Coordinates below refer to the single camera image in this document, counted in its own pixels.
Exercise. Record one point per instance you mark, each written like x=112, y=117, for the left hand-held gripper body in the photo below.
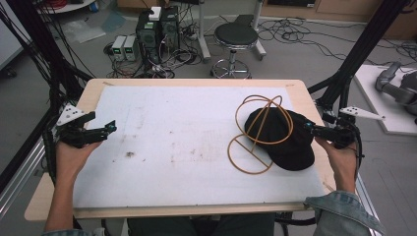
x=73, y=131

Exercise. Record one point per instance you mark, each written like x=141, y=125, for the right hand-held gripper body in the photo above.
x=342, y=129

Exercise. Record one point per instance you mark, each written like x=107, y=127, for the black cap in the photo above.
x=288, y=147

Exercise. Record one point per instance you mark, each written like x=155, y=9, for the person's left hand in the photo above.
x=73, y=159

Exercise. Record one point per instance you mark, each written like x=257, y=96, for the person's right hand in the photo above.
x=341, y=164

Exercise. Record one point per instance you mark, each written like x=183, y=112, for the wooden table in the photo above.
x=91, y=90

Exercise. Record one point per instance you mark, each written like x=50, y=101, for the white platform board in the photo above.
x=373, y=98

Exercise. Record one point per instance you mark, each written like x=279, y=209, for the white table mat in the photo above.
x=180, y=147

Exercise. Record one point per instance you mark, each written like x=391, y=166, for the grey power supply unit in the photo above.
x=130, y=48
x=118, y=47

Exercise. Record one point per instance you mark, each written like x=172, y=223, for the black computer tower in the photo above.
x=149, y=39
x=170, y=29

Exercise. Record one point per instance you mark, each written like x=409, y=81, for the white desk leg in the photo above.
x=203, y=32
x=259, y=36

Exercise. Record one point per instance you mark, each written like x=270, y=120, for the white box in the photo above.
x=155, y=13

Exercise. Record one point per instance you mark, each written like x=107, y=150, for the black round stool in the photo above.
x=236, y=34

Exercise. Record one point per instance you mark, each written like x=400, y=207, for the aluminium rail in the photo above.
x=19, y=183

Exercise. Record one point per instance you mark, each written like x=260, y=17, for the black metal frame stand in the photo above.
x=39, y=39
x=364, y=49

